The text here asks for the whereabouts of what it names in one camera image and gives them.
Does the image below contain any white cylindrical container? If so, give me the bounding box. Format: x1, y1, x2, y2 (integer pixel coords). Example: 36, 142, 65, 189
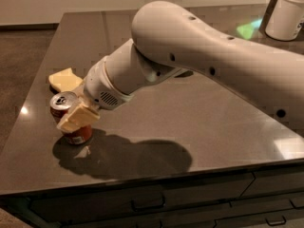
265, 0, 304, 41

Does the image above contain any left drawer front with handle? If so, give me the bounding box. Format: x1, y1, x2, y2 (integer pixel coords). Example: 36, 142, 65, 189
30, 174, 254, 224

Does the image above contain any lower drawer front with handle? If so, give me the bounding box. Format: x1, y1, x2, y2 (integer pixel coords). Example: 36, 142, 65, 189
132, 198, 304, 228

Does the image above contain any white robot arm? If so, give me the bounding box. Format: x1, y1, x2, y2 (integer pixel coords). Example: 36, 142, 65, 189
57, 1, 304, 134

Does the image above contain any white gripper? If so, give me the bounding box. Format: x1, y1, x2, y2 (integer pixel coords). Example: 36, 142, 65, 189
57, 56, 133, 133

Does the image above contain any yellow sponge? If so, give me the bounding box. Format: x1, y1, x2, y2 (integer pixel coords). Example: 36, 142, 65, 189
48, 68, 83, 92

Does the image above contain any red coke can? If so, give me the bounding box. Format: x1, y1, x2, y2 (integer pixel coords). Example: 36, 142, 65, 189
49, 91, 92, 145

